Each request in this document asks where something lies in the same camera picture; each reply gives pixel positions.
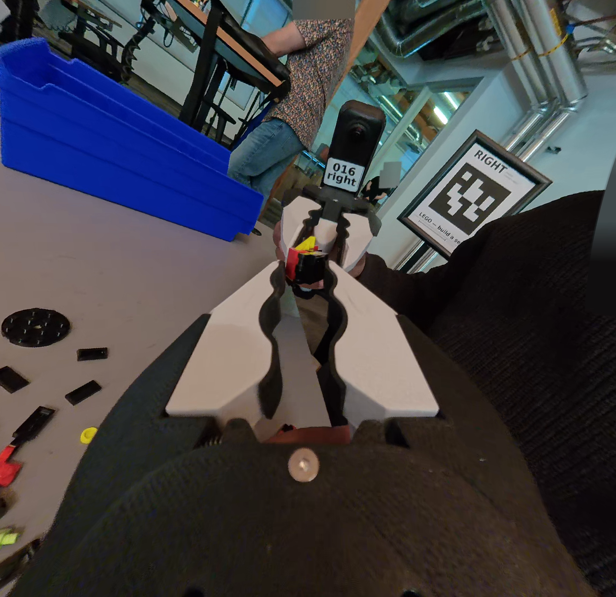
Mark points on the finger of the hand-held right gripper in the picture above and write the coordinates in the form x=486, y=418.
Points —
x=291, y=221
x=358, y=240

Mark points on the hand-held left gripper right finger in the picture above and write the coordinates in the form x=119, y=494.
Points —
x=385, y=366

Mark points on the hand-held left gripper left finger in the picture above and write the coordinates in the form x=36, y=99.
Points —
x=226, y=361

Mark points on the red yellow black lego assembly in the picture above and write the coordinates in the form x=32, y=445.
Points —
x=308, y=267

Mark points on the pile of loose lego pieces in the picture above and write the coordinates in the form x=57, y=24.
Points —
x=91, y=354

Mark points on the black round lego plate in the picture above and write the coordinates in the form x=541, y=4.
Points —
x=36, y=327

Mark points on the person's right hand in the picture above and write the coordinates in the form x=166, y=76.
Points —
x=356, y=272

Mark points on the person's left hand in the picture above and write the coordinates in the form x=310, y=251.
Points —
x=313, y=435

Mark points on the wooden beam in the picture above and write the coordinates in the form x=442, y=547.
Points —
x=370, y=24

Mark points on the framed black white marker sign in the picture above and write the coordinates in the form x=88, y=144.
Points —
x=476, y=195

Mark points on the blue plastic bin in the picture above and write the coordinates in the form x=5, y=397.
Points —
x=120, y=154

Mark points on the silver ceiling pipes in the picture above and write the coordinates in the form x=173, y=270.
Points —
x=529, y=53

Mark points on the black office chair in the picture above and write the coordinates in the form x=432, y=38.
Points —
x=106, y=43

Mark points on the black frame wooden top desk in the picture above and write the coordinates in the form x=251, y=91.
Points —
x=226, y=33

